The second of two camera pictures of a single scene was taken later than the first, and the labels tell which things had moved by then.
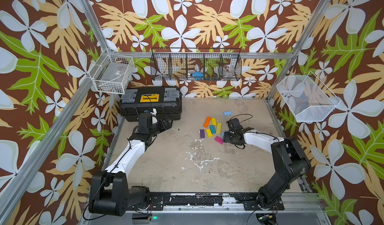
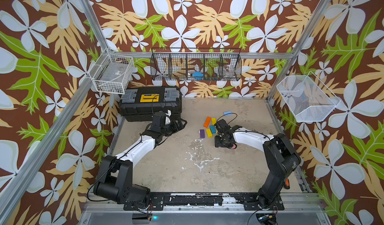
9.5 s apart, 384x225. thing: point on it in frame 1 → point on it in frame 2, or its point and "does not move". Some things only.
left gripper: (168, 125) → (180, 126)
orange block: (207, 122) does not move
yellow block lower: (209, 133) does not move
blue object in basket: (197, 75) does not move
